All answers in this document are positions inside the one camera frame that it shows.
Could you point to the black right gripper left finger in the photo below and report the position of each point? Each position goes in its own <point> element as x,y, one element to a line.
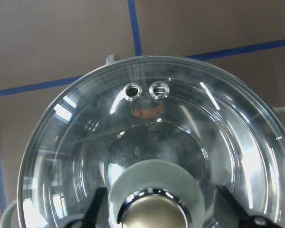
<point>90,217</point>

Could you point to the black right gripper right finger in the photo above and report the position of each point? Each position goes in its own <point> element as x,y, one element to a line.
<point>228,211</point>

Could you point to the glass pot lid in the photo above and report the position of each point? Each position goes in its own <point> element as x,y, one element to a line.
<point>156,142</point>

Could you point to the pale green cooking pot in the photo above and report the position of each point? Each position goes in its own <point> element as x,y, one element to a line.
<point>7,213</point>

